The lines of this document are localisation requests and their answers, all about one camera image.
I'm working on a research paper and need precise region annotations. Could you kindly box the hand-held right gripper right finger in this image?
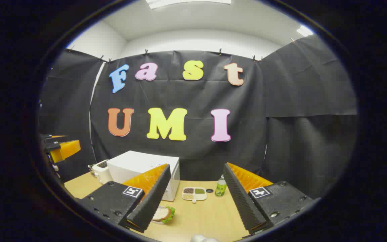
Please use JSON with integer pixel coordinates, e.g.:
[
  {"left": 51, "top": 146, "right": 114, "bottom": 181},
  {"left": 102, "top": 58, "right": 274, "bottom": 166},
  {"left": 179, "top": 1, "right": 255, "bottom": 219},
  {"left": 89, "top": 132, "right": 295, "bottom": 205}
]
[{"left": 223, "top": 162, "right": 315, "bottom": 235}]

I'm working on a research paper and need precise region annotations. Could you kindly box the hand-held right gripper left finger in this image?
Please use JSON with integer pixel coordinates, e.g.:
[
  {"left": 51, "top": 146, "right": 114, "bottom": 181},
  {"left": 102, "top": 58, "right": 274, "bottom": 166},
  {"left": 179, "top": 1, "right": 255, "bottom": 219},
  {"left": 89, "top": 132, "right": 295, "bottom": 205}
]
[{"left": 76, "top": 164, "right": 171, "bottom": 233}]

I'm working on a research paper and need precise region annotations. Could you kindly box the sandwich with lettuce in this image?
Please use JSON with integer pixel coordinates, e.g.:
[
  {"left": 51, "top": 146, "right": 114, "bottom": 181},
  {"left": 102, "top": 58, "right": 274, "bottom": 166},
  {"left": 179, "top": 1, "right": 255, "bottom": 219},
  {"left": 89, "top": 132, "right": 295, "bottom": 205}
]
[{"left": 152, "top": 206, "right": 176, "bottom": 225}]

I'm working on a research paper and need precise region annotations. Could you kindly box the white microwave oven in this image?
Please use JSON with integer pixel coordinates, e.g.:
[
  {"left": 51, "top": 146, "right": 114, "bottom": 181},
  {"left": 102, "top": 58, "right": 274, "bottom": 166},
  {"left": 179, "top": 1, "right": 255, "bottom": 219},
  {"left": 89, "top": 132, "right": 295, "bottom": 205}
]
[{"left": 107, "top": 151, "right": 180, "bottom": 202}]

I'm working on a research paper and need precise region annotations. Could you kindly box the green drink bottle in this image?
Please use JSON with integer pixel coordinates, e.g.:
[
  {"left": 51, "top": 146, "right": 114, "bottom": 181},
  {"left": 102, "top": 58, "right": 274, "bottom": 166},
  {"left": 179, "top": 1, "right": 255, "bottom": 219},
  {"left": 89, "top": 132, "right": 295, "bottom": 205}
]
[{"left": 215, "top": 174, "right": 227, "bottom": 197}]

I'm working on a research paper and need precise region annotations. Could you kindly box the white divided dish with grains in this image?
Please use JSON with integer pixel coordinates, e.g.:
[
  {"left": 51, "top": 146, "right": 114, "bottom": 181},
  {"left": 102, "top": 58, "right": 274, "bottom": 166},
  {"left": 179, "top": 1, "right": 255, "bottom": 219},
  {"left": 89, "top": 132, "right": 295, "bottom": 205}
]
[{"left": 182, "top": 187, "right": 207, "bottom": 204}]

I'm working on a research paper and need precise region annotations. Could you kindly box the white toaster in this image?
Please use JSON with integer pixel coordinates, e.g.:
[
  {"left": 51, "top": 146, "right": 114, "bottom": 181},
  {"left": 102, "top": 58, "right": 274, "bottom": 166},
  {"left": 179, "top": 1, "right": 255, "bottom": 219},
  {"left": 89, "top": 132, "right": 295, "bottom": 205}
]
[{"left": 92, "top": 160, "right": 113, "bottom": 185}]

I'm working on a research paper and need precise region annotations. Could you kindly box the black backdrop cloth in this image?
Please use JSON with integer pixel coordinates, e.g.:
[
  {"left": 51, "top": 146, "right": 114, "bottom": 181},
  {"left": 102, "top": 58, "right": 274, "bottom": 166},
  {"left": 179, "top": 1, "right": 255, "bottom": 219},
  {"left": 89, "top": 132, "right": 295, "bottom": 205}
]
[{"left": 39, "top": 34, "right": 358, "bottom": 200}]

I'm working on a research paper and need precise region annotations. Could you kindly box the ceiling light panel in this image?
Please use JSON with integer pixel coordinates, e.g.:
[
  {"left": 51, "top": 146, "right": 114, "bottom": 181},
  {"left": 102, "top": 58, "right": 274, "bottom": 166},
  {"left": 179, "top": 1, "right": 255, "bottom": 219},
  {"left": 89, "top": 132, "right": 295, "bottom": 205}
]
[
  {"left": 296, "top": 25, "right": 315, "bottom": 37},
  {"left": 145, "top": 0, "right": 231, "bottom": 9}
]

